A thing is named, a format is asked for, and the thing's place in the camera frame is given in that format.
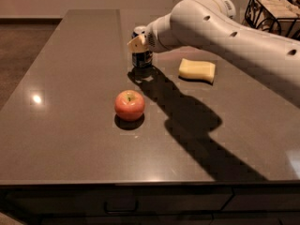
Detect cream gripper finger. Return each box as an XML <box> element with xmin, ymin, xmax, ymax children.
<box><xmin>127</xmin><ymin>35</ymin><xmax>148</xmax><ymax>53</ymax></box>

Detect blue pepsi can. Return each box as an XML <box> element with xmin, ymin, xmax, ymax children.
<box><xmin>131</xmin><ymin>25</ymin><xmax>153</xmax><ymax>68</ymax></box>

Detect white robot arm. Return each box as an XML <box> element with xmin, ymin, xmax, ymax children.
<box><xmin>127</xmin><ymin>0</ymin><xmax>300</xmax><ymax>107</ymax></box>

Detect yellow sponge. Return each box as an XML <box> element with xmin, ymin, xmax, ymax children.
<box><xmin>179</xmin><ymin>58</ymin><xmax>216</xmax><ymax>83</ymax></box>

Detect red apple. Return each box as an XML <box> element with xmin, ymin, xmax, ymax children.
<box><xmin>114</xmin><ymin>90</ymin><xmax>145</xmax><ymax>122</ymax></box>

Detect dark right drawer front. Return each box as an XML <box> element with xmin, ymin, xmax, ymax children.
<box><xmin>223</xmin><ymin>187</ymin><xmax>300</xmax><ymax>212</ymax></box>

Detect black wire basket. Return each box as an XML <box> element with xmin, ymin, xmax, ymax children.
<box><xmin>244</xmin><ymin>0</ymin><xmax>300</xmax><ymax>40</ymax></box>

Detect dark drawer with handle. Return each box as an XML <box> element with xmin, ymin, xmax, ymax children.
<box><xmin>6</xmin><ymin>187</ymin><xmax>232</xmax><ymax>216</ymax></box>

